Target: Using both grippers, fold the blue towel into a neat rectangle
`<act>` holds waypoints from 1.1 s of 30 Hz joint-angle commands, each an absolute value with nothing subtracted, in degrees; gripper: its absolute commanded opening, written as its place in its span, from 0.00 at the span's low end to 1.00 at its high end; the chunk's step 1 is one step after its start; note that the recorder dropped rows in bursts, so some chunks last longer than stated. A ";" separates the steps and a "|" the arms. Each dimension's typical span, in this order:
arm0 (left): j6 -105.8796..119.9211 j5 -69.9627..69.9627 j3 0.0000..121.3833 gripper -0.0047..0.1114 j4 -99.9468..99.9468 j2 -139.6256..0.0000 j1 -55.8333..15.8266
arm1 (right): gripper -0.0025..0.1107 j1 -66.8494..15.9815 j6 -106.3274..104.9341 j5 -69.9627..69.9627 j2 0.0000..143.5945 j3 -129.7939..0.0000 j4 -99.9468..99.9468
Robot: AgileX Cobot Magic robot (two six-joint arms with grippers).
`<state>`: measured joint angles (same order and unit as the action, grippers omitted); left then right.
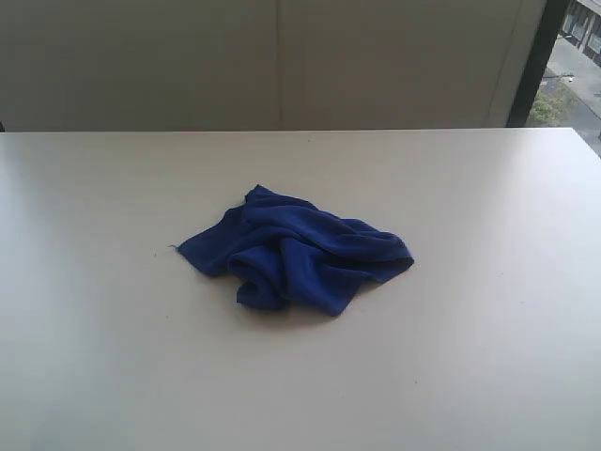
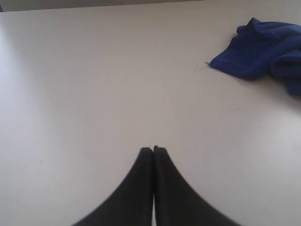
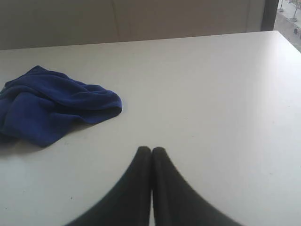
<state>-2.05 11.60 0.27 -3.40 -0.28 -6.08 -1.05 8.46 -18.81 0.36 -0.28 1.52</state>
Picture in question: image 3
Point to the dark window frame post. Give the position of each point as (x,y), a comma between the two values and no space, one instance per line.
(269,15)

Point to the blue microfiber towel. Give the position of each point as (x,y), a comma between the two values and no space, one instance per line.
(41,106)

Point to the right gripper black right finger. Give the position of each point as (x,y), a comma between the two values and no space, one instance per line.
(175,203)

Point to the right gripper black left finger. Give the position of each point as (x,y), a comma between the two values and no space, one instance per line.
(128,203)

